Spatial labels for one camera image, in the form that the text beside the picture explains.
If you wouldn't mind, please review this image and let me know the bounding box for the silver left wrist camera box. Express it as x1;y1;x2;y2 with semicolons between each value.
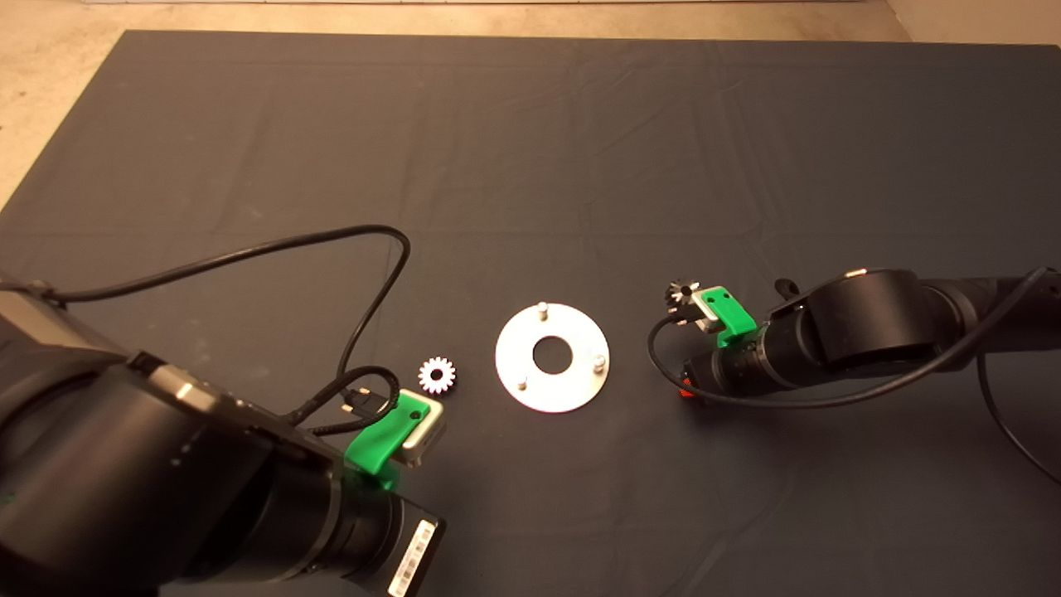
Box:
402;390;447;469

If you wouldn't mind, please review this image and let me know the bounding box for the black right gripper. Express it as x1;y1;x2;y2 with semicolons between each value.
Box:
678;328;785;405

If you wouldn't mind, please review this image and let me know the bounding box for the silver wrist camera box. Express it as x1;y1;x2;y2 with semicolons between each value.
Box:
688;292;722;332
402;390;447;469

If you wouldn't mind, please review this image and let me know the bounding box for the dark grey table cloth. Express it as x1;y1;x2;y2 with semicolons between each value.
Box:
0;31;1061;597

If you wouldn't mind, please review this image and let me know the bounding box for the black camera cable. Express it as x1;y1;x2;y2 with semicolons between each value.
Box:
648;267;1061;486
0;224;411;436

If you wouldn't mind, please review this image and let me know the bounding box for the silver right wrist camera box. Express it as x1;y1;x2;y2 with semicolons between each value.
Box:
688;292;722;332

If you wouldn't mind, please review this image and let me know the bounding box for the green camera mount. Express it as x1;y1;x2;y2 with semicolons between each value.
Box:
699;286;757;349
344;391;432;490

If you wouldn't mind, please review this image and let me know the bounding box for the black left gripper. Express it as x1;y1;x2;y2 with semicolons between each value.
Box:
327;481;447;597

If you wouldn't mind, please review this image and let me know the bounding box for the green left camera mount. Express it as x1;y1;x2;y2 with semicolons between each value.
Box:
344;391;432;490

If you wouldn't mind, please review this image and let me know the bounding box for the green right camera mount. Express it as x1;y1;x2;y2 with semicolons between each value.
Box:
699;286;757;349

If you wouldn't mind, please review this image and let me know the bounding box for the round metal carrier plate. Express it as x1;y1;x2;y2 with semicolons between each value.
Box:
495;302;611;414

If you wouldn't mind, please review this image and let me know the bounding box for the black right camera cable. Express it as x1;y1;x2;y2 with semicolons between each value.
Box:
648;267;1061;486

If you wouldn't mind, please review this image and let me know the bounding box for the black left camera cable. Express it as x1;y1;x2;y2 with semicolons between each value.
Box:
0;224;411;436

